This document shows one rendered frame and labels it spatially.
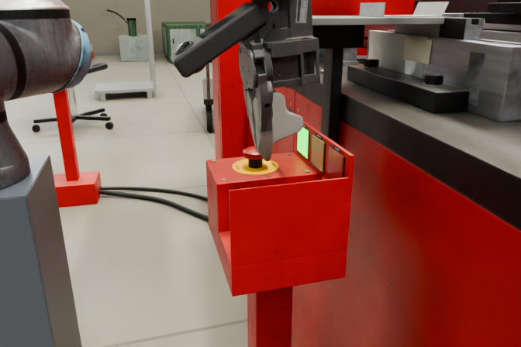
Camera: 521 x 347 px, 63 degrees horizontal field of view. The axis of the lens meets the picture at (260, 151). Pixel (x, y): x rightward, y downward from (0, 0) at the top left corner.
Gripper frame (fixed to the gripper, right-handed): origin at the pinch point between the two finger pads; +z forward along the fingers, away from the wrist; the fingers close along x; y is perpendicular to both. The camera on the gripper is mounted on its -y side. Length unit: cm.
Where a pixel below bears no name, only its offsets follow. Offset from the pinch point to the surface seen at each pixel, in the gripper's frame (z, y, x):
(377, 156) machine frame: 4.5, 17.9, 2.1
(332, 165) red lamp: 3.6, 9.8, -0.5
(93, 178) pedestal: 67, -51, 185
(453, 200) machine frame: 3.6, 17.2, -15.4
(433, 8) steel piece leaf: -14.5, 36.1, 15.9
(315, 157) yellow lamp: 4.6, 9.7, 5.8
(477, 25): -12.2, 35.0, 4.0
